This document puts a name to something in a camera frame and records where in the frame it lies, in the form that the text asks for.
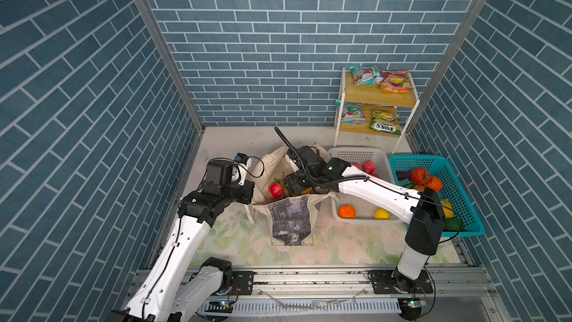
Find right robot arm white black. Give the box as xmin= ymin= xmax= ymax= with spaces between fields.
xmin=286 ymin=146 xmax=446 ymax=293

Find purple eggplant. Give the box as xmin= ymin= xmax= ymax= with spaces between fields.
xmin=396 ymin=171 xmax=411 ymax=181

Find wooden two-tier shelf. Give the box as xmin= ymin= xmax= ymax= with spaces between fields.
xmin=333 ymin=68 xmax=420 ymax=155

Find orange tangerine front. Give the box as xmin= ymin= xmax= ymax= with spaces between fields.
xmin=338 ymin=205 xmax=357 ymax=219

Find red tomato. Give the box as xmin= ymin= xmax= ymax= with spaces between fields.
xmin=410 ymin=168 xmax=433 ymax=185

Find teal red snack bag lower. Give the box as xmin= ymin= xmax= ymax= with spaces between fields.
xmin=336 ymin=100 xmax=366 ymax=125

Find floral table mat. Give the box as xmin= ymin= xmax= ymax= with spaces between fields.
xmin=187 ymin=126 xmax=461 ymax=267

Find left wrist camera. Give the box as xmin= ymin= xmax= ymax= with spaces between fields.
xmin=234 ymin=153 xmax=251 ymax=186

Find yellow lemon front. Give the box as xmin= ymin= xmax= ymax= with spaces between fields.
xmin=374 ymin=208 xmax=391 ymax=220

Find green avocado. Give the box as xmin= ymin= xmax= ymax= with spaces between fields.
xmin=444 ymin=217 xmax=463 ymax=233

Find white plastic basket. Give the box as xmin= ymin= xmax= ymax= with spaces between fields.
xmin=329 ymin=147 xmax=402 ymax=225

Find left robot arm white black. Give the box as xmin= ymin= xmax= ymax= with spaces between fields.
xmin=107 ymin=154 xmax=255 ymax=321

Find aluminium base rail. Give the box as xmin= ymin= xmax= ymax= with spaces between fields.
xmin=117 ymin=266 xmax=510 ymax=322

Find yellow bell pepper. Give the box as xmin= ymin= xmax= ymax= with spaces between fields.
xmin=440 ymin=199 xmax=455 ymax=219

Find teal plastic basket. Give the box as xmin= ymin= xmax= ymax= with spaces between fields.
xmin=389 ymin=154 xmax=485 ymax=238

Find beige canvas grocery bag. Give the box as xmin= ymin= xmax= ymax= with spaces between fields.
xmin=245 ymin=146 xmax=336 ymax=246

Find teal snack bag top shelf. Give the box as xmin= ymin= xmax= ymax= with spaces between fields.
xmin=349 ymin=66 xmax=383 ymax=86

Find pink yellow snack bag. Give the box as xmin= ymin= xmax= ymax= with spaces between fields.
xmin=380 ymin=70 xmax=413 ymax=93

